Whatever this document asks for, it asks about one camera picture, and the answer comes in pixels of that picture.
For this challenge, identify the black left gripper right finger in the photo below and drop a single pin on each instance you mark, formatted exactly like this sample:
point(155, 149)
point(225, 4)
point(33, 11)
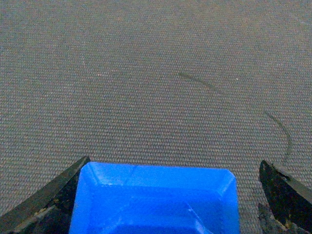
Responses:
point(289, 208)

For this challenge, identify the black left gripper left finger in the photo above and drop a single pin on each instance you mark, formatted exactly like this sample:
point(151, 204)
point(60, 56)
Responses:
point(49, 210)

